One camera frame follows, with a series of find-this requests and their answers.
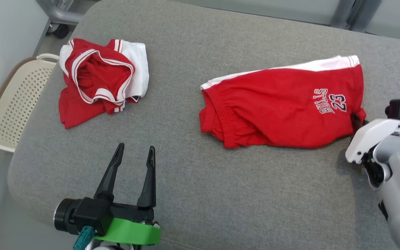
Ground cream perforated laundry basket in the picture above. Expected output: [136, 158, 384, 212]
[0, 53, 60, 153]

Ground red white jersey shirt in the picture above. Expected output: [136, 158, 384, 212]
[58, 38, 150, 130]

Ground grey partition post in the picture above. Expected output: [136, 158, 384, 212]
[351, 0, 383, 32]
[330, 0, 357, 28]

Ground grey metal wheeled frame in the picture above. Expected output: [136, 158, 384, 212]
[36, 0, 86, 39]

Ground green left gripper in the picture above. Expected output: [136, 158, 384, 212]
[94, 143, 161, 245]

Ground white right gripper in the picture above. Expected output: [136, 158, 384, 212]
[345, 113, 400, 164]

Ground left camera cable teal plug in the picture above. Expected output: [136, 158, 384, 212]
[73, 226, 95, 250]

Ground red Bulls shorts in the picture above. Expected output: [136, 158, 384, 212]
[199, 55, 367, 150]

